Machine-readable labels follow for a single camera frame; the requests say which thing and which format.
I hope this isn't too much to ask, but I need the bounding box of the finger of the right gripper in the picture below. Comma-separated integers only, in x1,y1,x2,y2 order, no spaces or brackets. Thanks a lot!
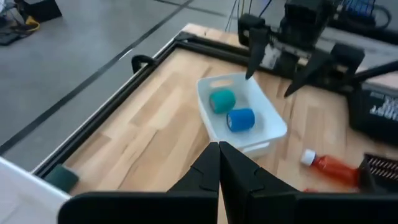
284,49,332,98
244,27,270,81

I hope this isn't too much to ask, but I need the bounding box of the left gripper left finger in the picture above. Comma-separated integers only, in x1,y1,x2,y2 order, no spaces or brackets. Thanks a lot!
58,141,221,224

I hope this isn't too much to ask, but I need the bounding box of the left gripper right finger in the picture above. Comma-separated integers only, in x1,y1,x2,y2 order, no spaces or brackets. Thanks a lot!
219,141,398,224

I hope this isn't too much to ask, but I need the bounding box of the teal bandage roll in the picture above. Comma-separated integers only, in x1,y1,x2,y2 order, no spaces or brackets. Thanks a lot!
208,88,237,114

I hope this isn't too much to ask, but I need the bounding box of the blue bandage roll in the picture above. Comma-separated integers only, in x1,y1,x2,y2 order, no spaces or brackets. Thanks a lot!
226,108,256,133

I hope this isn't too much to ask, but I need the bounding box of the small white plastic bin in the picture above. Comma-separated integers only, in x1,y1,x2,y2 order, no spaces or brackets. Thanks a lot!
196,72,289,159

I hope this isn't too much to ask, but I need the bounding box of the black slotted plastic basket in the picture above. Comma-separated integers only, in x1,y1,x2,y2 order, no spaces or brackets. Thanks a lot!
358,153,398,194

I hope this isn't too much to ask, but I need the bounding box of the dark green small block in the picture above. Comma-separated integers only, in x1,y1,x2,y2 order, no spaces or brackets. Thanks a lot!
44,164,80,194

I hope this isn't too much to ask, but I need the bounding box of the backlit black keyboard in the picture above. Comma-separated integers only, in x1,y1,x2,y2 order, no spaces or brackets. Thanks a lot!
340,0,379,19

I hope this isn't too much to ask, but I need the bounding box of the black first aid kit pouch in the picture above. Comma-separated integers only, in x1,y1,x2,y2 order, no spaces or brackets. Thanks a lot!
347,83,398,146

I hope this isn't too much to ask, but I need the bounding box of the black background box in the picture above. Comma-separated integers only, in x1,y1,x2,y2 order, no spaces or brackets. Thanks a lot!
14,0,63,23

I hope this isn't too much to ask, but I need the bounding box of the black aluminium table frame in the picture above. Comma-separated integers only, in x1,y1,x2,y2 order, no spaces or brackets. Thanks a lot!
30,30,312,180

